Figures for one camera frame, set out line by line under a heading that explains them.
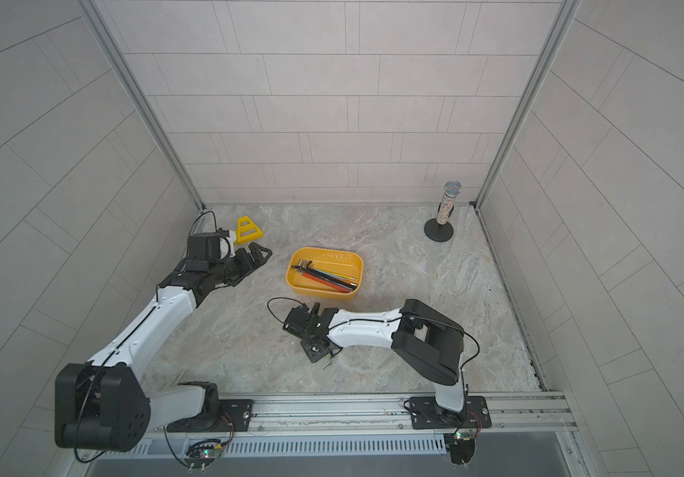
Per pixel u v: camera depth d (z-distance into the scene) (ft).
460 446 2.23
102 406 1.25
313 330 2.05
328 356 2.42
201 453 2.14
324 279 3.18
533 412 2.37
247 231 3.55
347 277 3.10
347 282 3.08
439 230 3.53
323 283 3.16
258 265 2.37
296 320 2.10
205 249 2.04
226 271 2.21
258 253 2.43
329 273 3.17
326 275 3.12
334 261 3.29
